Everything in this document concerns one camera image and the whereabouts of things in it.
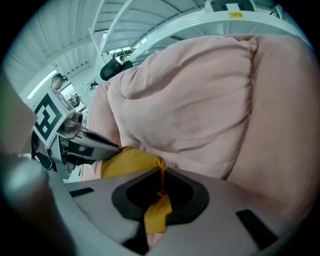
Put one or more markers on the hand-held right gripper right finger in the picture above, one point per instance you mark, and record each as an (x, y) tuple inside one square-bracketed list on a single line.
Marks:
[(220, 225)]

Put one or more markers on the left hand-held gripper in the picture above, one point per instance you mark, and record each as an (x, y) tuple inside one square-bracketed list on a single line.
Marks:
[(47, 117)]

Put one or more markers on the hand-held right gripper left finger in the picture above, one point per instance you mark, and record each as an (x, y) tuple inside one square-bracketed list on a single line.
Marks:
[(100, 200)]

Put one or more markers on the orange cushion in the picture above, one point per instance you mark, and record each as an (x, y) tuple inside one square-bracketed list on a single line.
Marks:
[(135, 162)]

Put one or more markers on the black office chair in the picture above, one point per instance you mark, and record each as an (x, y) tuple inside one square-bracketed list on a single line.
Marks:
[(110, 71)]

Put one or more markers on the pink padded armchair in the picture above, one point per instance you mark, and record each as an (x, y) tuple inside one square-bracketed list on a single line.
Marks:
[(187, 100)]

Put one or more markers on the white metal rack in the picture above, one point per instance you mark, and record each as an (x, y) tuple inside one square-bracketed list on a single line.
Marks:
[(200, 20)]

